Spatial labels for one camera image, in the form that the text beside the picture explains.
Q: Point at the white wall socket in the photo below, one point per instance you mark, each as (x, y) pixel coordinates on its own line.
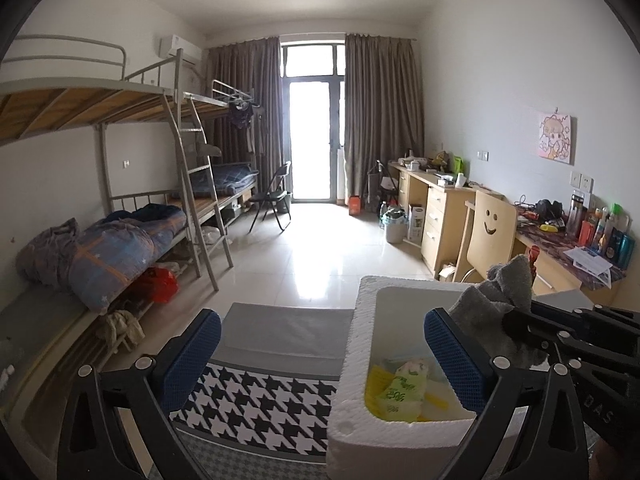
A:
(581, 181)

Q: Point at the houndstooth tablecloth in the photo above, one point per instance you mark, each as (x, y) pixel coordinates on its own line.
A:
(280, 400)

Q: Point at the white floor carton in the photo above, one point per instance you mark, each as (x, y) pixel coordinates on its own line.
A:
(416, 222)

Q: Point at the white bucket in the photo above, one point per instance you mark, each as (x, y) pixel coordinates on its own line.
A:
(395, 227)

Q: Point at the brown curtain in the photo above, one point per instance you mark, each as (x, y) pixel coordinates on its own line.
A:
(385, 110)
(245, 90)

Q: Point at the black desk device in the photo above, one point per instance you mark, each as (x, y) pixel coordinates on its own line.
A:
(548, 210)

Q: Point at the black folding chair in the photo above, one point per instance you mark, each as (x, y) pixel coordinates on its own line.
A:
(272, 195)

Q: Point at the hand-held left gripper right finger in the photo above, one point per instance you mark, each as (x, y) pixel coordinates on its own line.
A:
(452, 360)

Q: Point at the wooden chair with smiley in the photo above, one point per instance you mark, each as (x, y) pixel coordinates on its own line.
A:
(492, 225)

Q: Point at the red plastic bag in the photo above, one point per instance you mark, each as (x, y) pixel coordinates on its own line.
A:
(157, 285)

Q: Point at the row of toiletry bottles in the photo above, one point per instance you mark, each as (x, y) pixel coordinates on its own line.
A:
(605, 230)

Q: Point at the beige crumpled cloth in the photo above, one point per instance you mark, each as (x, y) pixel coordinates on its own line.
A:
(120, 330)

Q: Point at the wooden desk with printed cover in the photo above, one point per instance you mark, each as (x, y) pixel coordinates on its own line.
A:
(555, 260)

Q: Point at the blue checked quilt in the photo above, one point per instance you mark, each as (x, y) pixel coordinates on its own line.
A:
(120, 255)

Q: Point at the wooden desk with drawers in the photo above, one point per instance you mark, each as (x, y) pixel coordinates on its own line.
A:
(440, 220)

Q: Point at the grey crumpled blanket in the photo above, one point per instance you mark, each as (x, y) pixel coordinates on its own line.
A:
(45, 255)

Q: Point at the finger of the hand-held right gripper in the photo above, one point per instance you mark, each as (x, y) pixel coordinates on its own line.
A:
(535, 332)
(600, 322)

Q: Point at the grey cloth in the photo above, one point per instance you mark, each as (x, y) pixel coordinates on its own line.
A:
(495, 295)

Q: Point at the small yellow item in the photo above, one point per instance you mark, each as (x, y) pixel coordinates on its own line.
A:
(548, 228)

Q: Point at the white air conditioner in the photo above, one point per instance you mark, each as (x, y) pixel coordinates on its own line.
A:
(179, 49)

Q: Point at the large metal bunk bed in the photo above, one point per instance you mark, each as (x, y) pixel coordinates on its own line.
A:
(60, 105)

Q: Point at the hanging dark clothes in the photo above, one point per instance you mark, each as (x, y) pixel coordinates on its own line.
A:
(241, 116)

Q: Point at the printed papers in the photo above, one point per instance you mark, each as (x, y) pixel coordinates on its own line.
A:
(590, 260)

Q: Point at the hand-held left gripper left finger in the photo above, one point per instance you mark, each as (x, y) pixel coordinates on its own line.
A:
(192, 355)

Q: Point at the glass balcony door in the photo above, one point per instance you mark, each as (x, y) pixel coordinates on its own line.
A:
(312, 130)

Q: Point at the metal bed ladder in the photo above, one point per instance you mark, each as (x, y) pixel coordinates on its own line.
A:
(200, 195)

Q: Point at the small metal bunk bed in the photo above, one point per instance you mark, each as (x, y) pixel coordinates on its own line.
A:
(225, 105)

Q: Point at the wall poster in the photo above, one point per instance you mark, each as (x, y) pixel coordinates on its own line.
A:
(556, 137)

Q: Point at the orange floor container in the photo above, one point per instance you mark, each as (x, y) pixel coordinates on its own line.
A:
(355, 205)

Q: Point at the dark blue folded quilt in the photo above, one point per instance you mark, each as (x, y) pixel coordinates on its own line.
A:
(227, 177)

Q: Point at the white foam box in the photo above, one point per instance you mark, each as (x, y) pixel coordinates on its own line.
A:
(360, 360)

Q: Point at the green printed plastic bag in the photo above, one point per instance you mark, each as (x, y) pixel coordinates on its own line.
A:
(407, 390)

